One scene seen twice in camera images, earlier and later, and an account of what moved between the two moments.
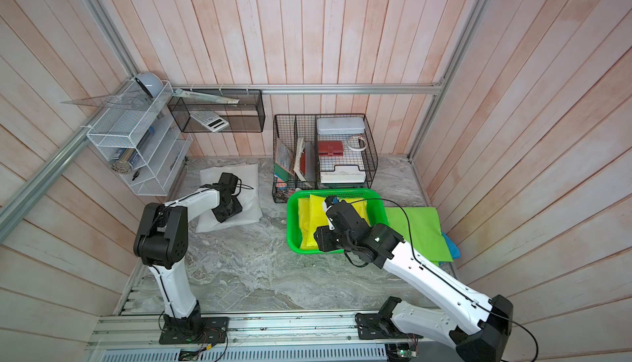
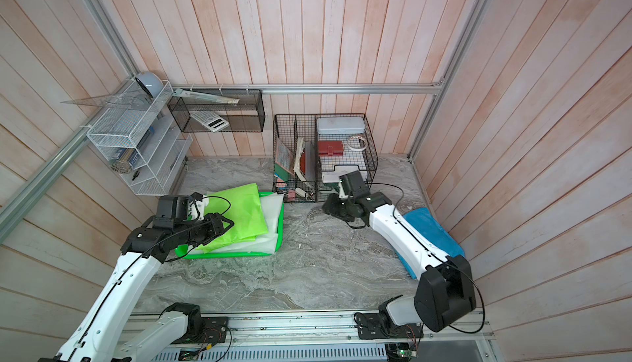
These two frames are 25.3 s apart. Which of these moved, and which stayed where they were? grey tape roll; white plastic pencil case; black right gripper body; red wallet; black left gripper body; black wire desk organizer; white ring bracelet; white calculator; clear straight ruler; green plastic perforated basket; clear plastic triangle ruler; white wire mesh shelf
Moved: black right gripper body; green plastic perforated basket; black left gripper body
Stayed: white calculator; white plastic pencil case; grey tape roll; red wallet; clear plastic triangle ruler; clear straight ruler; white ring bracelet; black wire desk organizer; white wire mesh shelf
